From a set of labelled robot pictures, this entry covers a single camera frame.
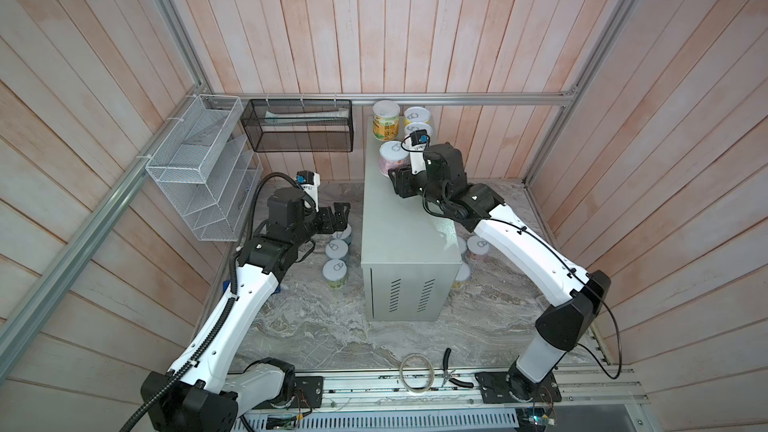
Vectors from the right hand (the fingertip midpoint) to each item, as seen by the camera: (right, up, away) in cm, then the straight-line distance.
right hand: (396, 170), depth 74 cm
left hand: (-15, -11, 0) cm, 19 cm away
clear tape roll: (+9, -54, +3) cm, 55 cm away
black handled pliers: (+14, -53, +3) cm, 55 cm away
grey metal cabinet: (+2, -20, -13) cm, 24 cm away
